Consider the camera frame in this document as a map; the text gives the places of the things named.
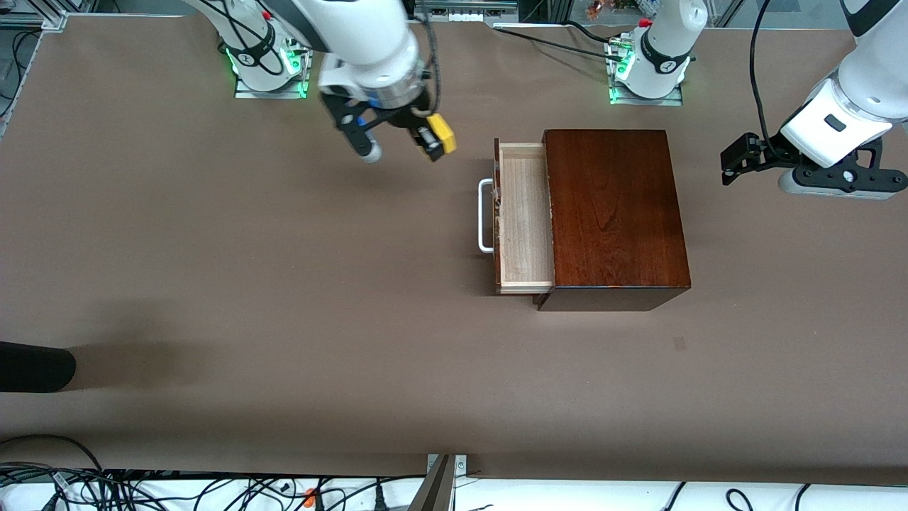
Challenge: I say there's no wooden drawer with white handle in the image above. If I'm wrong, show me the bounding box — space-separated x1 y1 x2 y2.
478 138 555 295

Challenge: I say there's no tangled black cables bundle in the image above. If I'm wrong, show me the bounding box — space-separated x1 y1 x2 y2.
0 434 426 511

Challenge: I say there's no aluminium extrusion profile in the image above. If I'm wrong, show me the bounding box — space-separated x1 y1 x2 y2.
0 11 72 33

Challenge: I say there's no dark slanted post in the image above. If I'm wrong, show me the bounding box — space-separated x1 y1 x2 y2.
410 454 455 511

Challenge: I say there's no black cable across table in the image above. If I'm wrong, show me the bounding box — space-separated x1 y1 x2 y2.
493 25 621 59

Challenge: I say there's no silver metal bracket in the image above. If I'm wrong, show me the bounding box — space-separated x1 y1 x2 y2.
426 454 469 490

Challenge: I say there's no grey power strip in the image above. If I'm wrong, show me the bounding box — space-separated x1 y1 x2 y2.
414 0 519 22

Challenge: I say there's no black cylinder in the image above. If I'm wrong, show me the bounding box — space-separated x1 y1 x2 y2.
0 341 77 393

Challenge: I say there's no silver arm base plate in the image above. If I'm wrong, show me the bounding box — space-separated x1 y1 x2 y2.
234 28 310 100
607 35 685 107

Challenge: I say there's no yellow block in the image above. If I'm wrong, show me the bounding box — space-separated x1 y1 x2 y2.
426 112 458 158

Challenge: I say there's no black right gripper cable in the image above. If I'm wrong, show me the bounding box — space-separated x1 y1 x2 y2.
404 11 442 118

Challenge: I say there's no dark brown wooden cabinet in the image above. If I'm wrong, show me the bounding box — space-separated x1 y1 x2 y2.
533 129 692 312

